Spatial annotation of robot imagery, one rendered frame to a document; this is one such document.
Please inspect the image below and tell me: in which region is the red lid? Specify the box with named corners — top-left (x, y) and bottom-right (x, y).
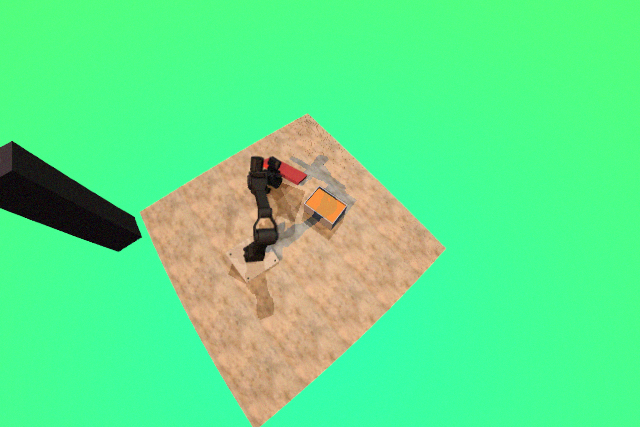
top-left (264, 158), bottom-right (307, 185)

